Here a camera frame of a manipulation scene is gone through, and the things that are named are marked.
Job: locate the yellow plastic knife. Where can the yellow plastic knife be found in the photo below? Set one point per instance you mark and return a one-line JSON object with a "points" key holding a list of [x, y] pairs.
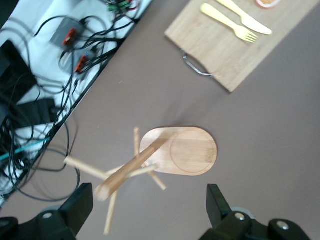
{"points": [[250, 21]]}

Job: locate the large black box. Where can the large black box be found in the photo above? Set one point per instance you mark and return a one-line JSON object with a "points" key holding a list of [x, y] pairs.
{"points": [[15, 70]]}

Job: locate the small black box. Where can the small black box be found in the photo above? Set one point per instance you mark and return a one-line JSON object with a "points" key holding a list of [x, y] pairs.
{"points": [[35, 110]]}

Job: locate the wooden cutting board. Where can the wooden cutting board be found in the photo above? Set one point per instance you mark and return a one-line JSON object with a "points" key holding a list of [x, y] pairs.
{"points": [[220, 50]]}

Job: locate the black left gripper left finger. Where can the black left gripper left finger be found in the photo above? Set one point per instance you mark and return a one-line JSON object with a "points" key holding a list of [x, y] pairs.
{"points": [[75, 212]]}

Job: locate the wooden mug tree stand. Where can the wooden mug tree stand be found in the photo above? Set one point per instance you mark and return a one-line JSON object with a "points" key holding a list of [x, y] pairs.
{"points": [[192, 152]]}

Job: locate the orange slice toy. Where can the orange slice toy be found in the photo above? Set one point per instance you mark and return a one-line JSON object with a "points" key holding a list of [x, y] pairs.
{"points": [[267, 3]]}

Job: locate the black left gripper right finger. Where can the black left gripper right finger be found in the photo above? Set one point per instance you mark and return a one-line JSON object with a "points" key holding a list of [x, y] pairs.
{"points": [[220, 212]]}

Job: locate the green connector board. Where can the green connector board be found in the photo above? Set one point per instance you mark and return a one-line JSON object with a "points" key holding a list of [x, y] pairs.
{"points": [[117, 5]]}

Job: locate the grey box red connector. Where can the grey box red connector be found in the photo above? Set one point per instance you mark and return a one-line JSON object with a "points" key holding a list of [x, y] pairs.
{"points": [[68, 60], [62, 27]]}

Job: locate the yellow plastic fork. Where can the yellow plastic fork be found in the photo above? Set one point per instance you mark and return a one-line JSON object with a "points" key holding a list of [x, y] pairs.
{"points": [[225, 18]]}

